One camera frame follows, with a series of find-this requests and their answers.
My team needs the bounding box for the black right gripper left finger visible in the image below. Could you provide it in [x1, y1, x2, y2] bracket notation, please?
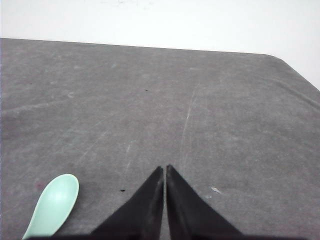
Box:
[90, 166, 164, 240]

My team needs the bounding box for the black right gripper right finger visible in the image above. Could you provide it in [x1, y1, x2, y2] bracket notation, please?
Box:
[166, 165, 244, 240]

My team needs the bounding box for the mint green plastic spoon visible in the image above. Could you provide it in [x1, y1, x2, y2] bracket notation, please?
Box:
[22, 173, 79, 240]

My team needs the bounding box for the grey table cloth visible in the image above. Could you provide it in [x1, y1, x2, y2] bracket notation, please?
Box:
[0, 39, 320, 240]

